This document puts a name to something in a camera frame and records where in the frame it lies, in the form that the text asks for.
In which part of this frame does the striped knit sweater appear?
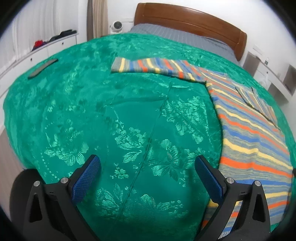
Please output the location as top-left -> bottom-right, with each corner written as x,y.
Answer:
111,57 -> 292,225

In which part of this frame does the black clothes pile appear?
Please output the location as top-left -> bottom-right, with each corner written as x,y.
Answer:
47,29 -> 77,43

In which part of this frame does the green satin bedspread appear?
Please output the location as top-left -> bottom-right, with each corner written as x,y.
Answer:
3,33 -> 295,240

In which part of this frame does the white desk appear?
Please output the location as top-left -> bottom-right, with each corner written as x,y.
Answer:
243,52 -> 292,102

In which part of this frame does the black remote control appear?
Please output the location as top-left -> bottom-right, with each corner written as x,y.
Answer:
28,58 -> 58,79

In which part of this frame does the red cloth item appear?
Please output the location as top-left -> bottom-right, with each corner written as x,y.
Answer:
32,40 -> 47,51

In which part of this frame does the white low drawer cabinet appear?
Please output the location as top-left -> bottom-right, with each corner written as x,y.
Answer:
0,33 -> 78,97

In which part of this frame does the white round fan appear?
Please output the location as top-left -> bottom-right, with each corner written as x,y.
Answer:
110,21 -> 123,35

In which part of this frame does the beige curtain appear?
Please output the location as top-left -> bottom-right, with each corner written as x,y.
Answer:
87,0 -> 108,41

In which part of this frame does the wooden headboard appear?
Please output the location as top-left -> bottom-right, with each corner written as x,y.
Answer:
134,3 -> 247,61

